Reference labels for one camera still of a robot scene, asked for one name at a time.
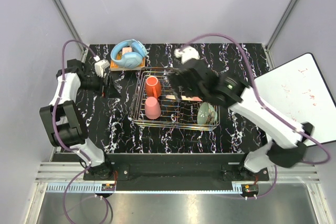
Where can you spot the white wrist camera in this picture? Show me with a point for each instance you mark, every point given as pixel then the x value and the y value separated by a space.
pixel 186 54
pixel 100 67

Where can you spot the blue headphones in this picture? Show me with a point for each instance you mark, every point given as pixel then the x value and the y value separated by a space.
pixel 132 59

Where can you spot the white whiteboard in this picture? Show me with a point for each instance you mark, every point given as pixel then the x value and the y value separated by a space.
pixel 298 90

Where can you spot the green ceramic bowl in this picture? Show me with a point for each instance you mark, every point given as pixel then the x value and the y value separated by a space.
pixel 206 114

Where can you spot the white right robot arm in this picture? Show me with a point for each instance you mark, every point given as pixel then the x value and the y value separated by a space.
pixel 286 148

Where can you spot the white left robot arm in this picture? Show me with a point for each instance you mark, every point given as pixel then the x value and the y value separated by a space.
pixel 62 121

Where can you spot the orange ceramic mug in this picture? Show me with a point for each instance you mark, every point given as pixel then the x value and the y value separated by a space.
pixel 153 87

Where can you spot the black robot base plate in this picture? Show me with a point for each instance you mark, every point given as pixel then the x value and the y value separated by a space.
pixel 178 172

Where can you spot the wire dish rack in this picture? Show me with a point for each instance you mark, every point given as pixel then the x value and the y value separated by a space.
pixel 176 114

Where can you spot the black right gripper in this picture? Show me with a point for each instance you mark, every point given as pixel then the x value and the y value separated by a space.
pixel 176 81

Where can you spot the pink plastic cup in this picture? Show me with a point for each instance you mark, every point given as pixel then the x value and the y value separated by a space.
pixel 152 108

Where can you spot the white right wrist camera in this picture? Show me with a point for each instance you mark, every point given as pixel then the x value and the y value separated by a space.
pixel 186 54

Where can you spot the pink and cream plate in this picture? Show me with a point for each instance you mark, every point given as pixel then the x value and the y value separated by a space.
pixel 183 98

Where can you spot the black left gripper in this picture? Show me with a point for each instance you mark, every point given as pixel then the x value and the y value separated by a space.
pixel 109 90

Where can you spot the small pink box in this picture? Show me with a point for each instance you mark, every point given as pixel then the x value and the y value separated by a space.
pixel 126 50

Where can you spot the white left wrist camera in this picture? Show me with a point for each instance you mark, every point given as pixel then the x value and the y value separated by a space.
pixel 100 67

